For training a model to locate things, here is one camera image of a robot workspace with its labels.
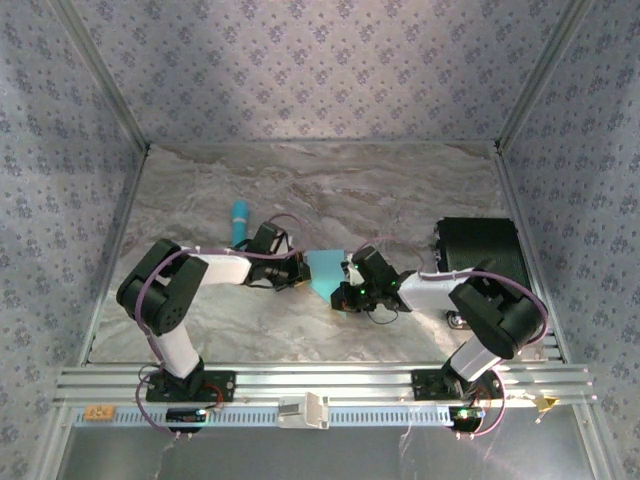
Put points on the light blue paper sheet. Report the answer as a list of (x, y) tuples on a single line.
[(322, 270)]

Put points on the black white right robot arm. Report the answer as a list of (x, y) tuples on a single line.
[(500, 310)]

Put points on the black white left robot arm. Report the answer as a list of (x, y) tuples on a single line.
[(160, 295)]

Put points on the light blue pen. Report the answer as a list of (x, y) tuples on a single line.
[(240, 215)]

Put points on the black ridged box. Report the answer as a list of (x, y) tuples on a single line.
[(475, 240)]

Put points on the small black circuit board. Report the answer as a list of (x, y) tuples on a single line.
[(467, 414), (187, 415)]

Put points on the yellow tape tag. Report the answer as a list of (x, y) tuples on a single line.
[(546, 402)]

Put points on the orange label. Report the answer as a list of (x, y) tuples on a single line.
[(100, 413)]

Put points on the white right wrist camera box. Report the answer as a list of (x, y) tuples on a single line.
[(352, 267)]

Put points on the aluminium mounting rail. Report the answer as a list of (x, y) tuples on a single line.
[(325, 380)]

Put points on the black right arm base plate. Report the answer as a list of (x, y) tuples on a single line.
[(425, 385)]

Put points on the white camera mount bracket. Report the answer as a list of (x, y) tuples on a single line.
[(305, 412)]

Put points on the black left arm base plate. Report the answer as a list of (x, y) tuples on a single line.
[(220, 387)]

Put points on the aluminium table side rail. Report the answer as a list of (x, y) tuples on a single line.
[(512, 200), (116, 250)]

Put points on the aluminium frame post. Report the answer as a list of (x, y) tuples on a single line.
[(108, 75), (540, 75)]

